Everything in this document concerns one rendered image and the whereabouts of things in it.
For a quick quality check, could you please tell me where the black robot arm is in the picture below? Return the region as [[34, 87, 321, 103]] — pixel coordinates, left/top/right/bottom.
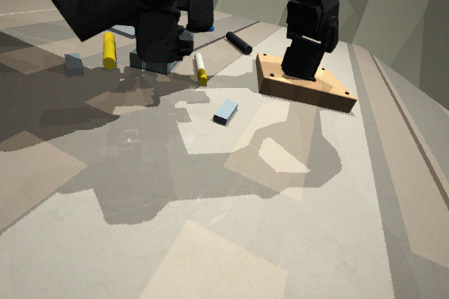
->
[[51, 0, 340, 82]]

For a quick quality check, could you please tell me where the yellow cylinder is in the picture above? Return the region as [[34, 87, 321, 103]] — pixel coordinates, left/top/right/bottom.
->
[[103, 32, 116, 69]]

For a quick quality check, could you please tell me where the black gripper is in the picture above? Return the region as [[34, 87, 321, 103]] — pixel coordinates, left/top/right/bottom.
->
[[118, 0, 213, 32]]

